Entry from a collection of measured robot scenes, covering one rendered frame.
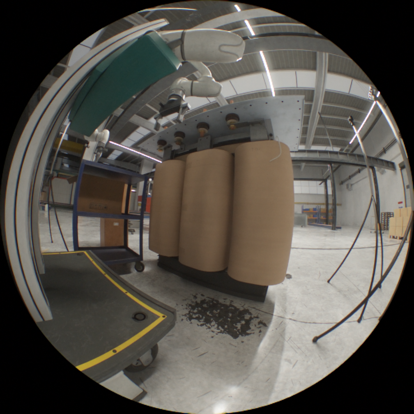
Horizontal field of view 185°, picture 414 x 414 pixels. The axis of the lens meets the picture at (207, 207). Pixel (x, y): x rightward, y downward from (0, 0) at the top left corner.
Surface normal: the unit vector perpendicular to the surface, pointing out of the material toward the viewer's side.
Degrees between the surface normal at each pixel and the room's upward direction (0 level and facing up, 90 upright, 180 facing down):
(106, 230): 90
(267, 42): 180
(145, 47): 180
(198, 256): 90
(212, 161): 90
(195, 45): 166
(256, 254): 90
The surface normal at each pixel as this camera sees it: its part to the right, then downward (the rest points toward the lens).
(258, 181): -0.51, -0.09
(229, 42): 0.22, 0.77
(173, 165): 0.10, -0.06
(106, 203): 0.83, 0.02
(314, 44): -0.07, 0.99
